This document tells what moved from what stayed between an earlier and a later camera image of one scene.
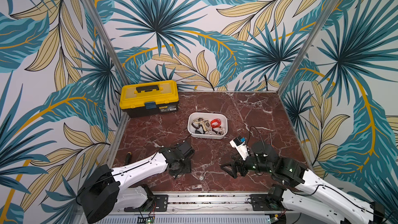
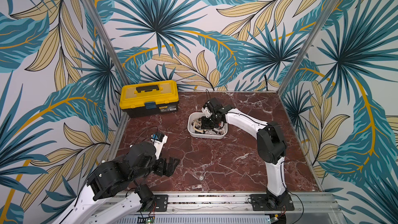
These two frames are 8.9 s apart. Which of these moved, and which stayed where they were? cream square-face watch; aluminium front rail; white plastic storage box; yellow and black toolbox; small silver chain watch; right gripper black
Moved: cream square-face watch; right gripper black
Stayed: yellow and black toolbox; white plastic storage box; aluminium front rail; small silver chain watch
